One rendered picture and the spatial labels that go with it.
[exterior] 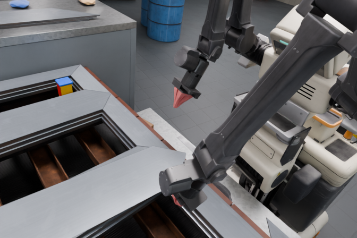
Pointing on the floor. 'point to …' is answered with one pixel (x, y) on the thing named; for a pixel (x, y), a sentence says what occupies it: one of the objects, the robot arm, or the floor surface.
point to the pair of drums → (162, 6)
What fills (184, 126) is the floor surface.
